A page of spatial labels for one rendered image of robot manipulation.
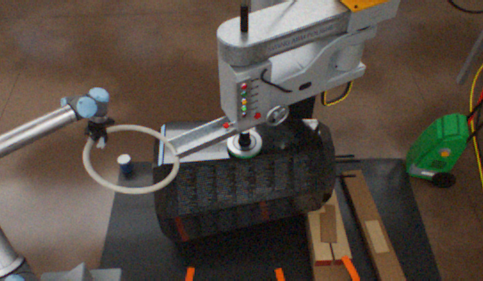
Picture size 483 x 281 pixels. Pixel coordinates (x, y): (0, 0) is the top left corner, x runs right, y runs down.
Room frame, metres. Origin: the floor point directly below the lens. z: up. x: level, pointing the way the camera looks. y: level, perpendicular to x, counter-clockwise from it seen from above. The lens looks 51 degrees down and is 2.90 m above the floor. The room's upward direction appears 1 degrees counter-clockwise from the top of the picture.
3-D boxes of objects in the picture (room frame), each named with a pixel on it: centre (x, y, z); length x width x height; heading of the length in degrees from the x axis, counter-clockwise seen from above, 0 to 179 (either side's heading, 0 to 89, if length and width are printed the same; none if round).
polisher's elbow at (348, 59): (1.94, -0.61, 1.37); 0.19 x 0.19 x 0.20
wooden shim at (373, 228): (1.39, -0.97, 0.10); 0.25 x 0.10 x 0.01; 7
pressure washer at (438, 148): (2.05, -1.56, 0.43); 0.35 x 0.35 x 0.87; 75
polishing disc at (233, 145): (1.64, -0.02, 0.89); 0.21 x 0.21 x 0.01
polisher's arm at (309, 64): (1.81, -0.38, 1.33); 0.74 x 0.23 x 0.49; 117
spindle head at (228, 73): (1.68, -0.09, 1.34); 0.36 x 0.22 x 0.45; 117
